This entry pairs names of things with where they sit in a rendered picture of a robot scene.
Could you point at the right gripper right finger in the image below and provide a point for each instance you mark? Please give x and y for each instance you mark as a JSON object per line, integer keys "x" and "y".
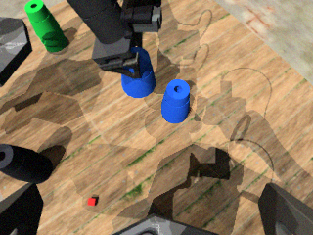
{"x": 283, "y": 214}

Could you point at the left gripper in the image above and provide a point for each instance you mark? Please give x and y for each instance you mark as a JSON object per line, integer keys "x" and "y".
{"x": 114, "y": 29}

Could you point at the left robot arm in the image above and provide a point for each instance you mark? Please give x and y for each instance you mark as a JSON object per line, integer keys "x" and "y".
{"x": 90, "y": 8}

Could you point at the small red cube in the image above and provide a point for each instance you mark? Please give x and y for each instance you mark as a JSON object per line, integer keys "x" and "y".
{"x": 92, "y": 202}

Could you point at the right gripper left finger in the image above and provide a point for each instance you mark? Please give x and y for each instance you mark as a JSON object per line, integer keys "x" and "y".
{"x": 21, "y": 211}

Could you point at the black cup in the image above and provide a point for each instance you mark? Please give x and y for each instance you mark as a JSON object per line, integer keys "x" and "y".
{"x": 47, "y": 173}
{"x": 41, "y": 170}
{"x": 20, "y": 163}

